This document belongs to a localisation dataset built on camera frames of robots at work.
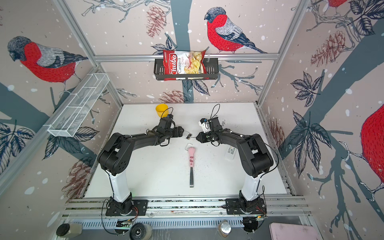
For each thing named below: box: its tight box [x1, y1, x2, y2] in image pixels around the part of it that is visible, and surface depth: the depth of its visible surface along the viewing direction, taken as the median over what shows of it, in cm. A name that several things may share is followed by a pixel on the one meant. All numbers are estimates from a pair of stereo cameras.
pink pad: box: [269, 222, 320, 240], surface depth 67 cm
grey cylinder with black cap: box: [56, 223, 83, 238], surface depth 63 cm
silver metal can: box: [218, 219, 232, 238], surface depth 60 cm
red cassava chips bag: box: [163, 49, 209, 81], surface depth 89 cm
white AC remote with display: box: [182, 130, 193, 141], surface depth 102 cm
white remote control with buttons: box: [224, 146, 237, 160], surface depth 94 cm
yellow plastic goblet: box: [155, 103, 169, 118], surface depth 101 cm
